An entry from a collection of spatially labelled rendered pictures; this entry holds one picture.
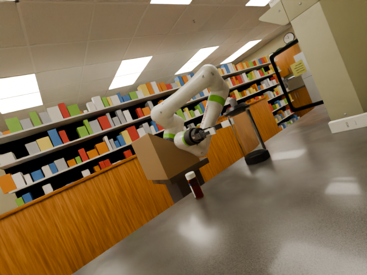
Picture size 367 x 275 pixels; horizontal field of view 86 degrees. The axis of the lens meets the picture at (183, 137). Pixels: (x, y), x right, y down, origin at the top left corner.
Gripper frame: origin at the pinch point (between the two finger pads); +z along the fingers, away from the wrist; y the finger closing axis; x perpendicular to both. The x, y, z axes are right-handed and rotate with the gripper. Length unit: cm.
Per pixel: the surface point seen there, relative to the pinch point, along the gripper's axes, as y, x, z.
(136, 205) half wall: -11, 51, -166
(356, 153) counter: -3.8, 17.9, 45.0
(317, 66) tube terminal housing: 32.5, -7.1, 31.2
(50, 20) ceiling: -18, -153, -134
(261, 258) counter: -44, 18, 42
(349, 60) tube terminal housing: 34, -4, 41
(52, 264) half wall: -99, 58, -166
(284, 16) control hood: 33, -32, 27
